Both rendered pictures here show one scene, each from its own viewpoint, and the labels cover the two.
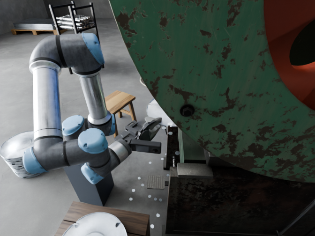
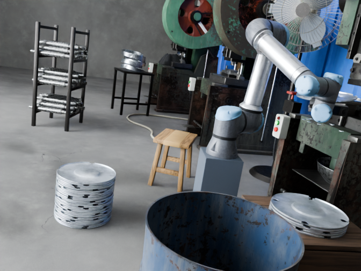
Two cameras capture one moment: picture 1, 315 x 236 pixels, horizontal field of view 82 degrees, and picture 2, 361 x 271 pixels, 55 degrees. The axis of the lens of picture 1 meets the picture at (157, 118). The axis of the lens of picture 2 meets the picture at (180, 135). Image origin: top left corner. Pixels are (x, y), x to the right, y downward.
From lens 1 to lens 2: 1.45 m
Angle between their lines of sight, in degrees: 30
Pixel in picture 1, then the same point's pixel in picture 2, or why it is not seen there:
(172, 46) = not seen: outside the picture
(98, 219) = (290, 197)
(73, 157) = (331, 85)
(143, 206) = not seen: hidden behind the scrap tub
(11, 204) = (94, 254)
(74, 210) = (251, 199)
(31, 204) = (125, 251)
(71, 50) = (278, 29)
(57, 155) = (324, 80)
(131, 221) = not seen: hidden behind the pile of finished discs
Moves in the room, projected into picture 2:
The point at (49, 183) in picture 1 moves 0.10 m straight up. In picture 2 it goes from (129, 232) to (131, 214)
